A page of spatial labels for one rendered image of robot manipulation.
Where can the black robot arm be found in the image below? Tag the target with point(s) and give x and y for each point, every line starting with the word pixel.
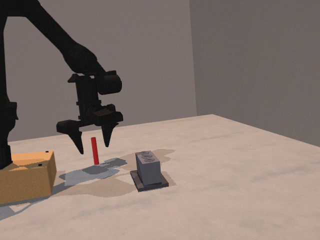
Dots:
pixel 80 60

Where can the red peg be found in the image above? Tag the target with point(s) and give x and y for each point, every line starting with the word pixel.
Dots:
pixel 94 150

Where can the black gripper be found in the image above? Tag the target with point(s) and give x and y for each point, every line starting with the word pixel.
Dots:
pixel 71 127

